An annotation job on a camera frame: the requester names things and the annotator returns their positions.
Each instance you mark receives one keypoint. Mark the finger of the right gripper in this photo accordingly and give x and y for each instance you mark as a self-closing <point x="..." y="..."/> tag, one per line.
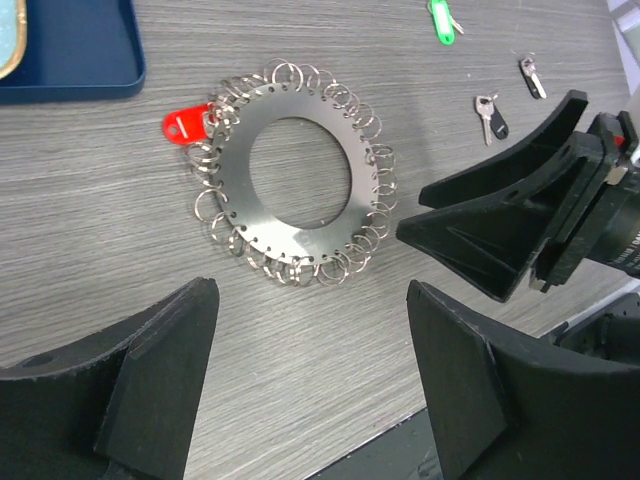
<point x="486" y="234"/>
<point x="513" y="164"/>

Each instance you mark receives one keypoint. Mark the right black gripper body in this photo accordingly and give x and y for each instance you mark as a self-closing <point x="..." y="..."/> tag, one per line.
<point x="603" y="223"/>

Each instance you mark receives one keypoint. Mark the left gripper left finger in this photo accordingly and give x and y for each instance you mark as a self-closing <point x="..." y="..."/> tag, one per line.
<point x="120" y="403"/>

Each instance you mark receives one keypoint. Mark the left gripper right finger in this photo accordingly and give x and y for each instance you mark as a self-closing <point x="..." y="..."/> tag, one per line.
<point x="507" y="405"/>

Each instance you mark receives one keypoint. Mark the metal disc key organizer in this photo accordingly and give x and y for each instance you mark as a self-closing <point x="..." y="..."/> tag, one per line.
<point x="343" y="222"/>

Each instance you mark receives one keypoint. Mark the black-head key near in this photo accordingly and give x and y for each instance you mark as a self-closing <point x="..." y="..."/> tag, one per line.
<point x="493" y="123"/>

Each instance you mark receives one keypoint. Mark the black-head key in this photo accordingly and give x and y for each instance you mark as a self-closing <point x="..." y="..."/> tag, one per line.
<point x="493" y="123"/>
<point x="528" y="68"/>

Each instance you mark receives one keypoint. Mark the black-head key far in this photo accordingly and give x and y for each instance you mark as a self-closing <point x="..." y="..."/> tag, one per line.
<point x="528" y="68"/>

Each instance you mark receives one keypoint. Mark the green key tag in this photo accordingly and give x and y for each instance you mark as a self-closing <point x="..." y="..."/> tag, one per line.
<point x="446" y="27"/>

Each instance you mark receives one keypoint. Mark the blue tray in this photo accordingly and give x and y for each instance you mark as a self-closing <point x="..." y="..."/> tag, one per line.
<point x="78" y="51"/>

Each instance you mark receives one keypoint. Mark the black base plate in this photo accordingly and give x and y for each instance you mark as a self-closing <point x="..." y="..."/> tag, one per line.
<point x="405" y="451"/>

